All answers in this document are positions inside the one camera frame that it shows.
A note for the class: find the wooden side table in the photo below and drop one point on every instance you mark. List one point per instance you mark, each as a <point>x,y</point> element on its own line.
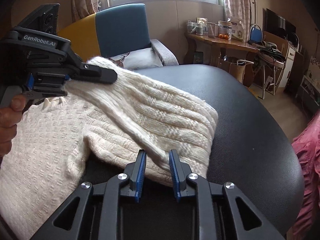
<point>218,48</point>

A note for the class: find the black leather ottoman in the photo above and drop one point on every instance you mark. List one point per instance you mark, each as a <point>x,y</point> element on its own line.
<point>249,149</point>

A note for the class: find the glass jar with oranges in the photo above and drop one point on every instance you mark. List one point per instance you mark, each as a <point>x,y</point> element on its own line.
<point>225,30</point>

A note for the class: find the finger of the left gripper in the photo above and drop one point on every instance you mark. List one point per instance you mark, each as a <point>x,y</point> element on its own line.
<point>95,74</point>

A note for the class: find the blue folding chair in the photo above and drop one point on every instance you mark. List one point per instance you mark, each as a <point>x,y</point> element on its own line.
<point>255,34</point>

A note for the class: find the pink bedding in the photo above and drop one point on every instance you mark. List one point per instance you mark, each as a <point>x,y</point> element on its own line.
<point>306,147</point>

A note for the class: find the round stool with clutter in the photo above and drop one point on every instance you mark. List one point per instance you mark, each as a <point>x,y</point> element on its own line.
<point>268,66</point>

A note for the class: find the black television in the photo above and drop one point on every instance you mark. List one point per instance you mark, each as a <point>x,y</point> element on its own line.
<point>277,25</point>

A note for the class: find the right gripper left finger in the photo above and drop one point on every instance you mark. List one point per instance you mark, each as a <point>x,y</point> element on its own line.
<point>136,174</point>

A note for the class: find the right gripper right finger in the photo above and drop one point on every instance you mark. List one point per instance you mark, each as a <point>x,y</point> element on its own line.
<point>179,172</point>

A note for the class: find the grey yellow blue armchair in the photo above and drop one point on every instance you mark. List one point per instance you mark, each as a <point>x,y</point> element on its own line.
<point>115,31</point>

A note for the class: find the person's left hand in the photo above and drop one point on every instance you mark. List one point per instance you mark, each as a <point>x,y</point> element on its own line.
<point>10,117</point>

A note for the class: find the deer print cushion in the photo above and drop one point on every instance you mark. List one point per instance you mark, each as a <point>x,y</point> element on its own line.
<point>138,59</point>

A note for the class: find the cream knitted sweater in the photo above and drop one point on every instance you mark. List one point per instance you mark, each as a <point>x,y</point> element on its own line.
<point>54,140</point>

